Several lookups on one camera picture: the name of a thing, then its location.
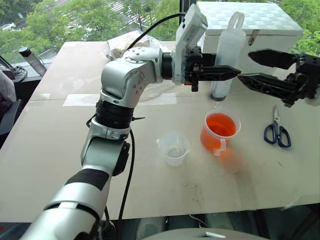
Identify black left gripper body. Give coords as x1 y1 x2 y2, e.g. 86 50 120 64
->
184 46 204 93

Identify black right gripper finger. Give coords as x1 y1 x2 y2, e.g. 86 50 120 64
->
248 48 296 70
237 72 301 100

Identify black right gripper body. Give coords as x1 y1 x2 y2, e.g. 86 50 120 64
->
282 51 320 108

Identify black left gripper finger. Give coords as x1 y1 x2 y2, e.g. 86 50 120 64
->
199 65 242 82
201 53 218 68

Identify plastic cup with red liquid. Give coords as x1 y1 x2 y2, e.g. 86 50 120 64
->
199 107 242 157

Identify empty clear plastic cup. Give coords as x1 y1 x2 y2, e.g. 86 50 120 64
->
156 131 192 167

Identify white checkered box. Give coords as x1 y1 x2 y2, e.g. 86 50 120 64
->
196 0 305 76

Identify clear plastic bag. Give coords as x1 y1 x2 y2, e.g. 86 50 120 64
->
103 31 177 64

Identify dark capped water bottle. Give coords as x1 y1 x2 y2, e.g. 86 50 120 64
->
18 45 48 76

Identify grey cloth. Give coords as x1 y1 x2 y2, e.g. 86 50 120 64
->
0 62 17 111

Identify black chair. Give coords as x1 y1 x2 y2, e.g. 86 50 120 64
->
0 98 24 149

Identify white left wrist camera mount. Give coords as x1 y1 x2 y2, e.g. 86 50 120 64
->
171 3 209 85

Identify blue handled scissors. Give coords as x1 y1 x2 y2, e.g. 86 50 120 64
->
263 104 292 149

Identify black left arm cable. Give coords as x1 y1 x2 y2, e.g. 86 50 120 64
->
85 11 187 227

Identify thin white cable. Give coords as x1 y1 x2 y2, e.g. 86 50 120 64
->
187 213 210 229

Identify black cable bundle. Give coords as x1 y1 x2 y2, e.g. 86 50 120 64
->
9 64 29 83

